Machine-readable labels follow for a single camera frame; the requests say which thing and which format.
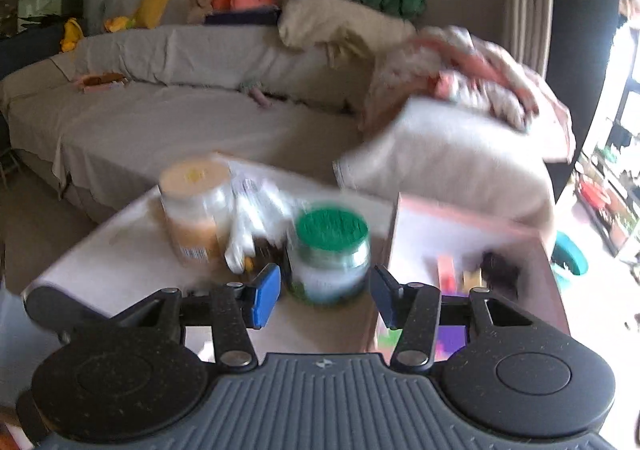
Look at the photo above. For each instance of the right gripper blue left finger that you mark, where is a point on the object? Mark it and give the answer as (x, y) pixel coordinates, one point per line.
(238, 307)

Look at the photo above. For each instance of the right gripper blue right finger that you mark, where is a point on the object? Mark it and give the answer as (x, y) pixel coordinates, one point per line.
(414, 309)

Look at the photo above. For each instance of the black fuzzy soft object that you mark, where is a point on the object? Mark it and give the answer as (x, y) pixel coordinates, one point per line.
(500, 274)

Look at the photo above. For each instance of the pink cardboard box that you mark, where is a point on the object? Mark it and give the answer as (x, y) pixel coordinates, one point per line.
(456, 250)

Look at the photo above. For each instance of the green lid glass jar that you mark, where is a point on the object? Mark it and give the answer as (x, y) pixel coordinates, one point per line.
(329, 253)

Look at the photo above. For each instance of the white plastic packet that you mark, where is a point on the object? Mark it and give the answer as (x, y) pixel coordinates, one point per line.
(260, 210)

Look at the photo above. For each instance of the beige lid plastic jar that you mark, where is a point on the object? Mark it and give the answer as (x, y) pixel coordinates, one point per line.
(196, 199)

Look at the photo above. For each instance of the teal plastic basin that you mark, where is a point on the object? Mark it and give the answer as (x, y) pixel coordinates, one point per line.
(568, 263)

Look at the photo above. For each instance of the red plastic basin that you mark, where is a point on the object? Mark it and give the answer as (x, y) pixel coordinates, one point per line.
(594, 194)

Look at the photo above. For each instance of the beige covered sofa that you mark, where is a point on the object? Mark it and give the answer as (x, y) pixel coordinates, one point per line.
(101, 122)

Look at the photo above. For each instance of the metal plant shelf rack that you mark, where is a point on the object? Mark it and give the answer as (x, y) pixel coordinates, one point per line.
(610, 158)

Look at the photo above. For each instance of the pink floral blanket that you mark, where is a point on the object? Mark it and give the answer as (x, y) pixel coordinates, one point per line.
(454, 67)

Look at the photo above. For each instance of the beige pillow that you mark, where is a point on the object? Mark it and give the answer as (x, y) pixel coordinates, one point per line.
(347, 29)

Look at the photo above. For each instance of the brown plush animal toy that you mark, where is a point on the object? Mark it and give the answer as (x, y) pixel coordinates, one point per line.
(198, 10)

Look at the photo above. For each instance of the yellow plush toy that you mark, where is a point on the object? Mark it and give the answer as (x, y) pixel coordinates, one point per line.
(148, 15)

